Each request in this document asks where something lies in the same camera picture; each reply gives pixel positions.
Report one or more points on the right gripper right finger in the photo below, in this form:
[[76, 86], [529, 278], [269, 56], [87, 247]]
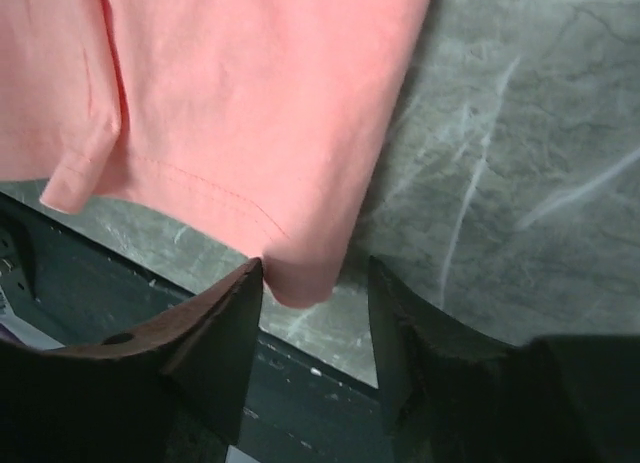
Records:
[[449, 393]]

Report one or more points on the pink t shirt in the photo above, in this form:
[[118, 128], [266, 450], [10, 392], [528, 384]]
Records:
[[256, 122]]

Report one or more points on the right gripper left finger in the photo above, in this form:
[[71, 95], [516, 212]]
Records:
[[143, 394]]

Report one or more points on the black base beam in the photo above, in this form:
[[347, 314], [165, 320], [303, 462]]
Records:
[[60, 289]]

